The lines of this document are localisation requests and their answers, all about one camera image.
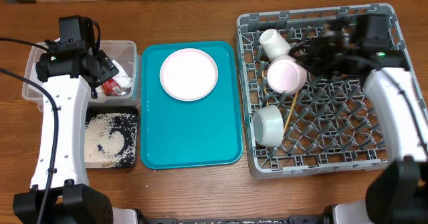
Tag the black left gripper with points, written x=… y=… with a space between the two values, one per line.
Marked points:
x=109 y=68

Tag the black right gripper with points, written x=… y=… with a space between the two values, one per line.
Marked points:
x=310 y=61

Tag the white tissue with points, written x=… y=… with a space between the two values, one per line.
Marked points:
x=122 y=78

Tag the red snack wrapper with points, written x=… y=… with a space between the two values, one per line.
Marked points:
x=111 y=88

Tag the small pink bowl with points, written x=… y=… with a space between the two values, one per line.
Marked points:
x=284 y=75

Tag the pale green cup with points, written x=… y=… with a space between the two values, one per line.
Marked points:
x=273 y=44

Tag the wooden chopstick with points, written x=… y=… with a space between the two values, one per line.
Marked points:
x=265 y=93
x=291 y=111

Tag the grey bowl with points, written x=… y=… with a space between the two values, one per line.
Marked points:
x=268 y=126

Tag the white cooked rice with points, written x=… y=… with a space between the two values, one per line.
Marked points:
x=107 y=140

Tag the pink plate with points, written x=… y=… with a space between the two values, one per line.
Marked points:
x=188 y=74

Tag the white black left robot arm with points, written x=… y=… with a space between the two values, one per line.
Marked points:
x=68 y=75

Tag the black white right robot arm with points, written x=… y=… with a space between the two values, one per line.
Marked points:
x=399 y=194

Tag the clear plastic waste bin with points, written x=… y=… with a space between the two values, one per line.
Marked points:
x=123 y=51

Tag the black food waste tray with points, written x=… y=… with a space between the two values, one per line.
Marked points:
x=112 y=137

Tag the grey dishwasher rack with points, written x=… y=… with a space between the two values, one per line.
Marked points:
x=333 y=126

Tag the teal serving tray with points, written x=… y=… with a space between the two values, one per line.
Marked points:
x=179 y=134

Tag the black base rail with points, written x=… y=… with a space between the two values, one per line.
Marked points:
x=292 y=219

